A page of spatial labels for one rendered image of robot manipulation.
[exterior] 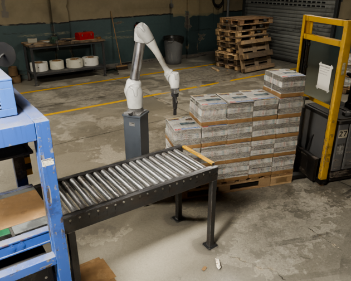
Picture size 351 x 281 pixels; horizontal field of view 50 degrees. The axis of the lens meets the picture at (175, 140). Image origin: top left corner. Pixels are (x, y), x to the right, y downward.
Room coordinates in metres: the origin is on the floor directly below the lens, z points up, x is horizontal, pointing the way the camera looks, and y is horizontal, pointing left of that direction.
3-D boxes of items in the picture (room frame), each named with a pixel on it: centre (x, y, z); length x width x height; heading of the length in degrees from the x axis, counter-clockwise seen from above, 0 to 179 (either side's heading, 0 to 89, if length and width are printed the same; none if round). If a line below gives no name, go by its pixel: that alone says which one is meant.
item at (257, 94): (3.95, -0.89, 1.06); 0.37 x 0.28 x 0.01; 16
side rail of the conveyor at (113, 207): (2.38, 0.21, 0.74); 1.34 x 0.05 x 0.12; 124
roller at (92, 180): (2.44, 0.57, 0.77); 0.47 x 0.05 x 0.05; 34
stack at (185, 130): (3.81, -0.50, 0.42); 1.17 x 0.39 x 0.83; 106
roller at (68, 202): (2.29, 0.79, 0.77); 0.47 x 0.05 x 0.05; 34
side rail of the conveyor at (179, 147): (2.79, 0.50, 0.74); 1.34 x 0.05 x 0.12; 124
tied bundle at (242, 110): (3.85, -0.63, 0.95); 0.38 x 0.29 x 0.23; 16
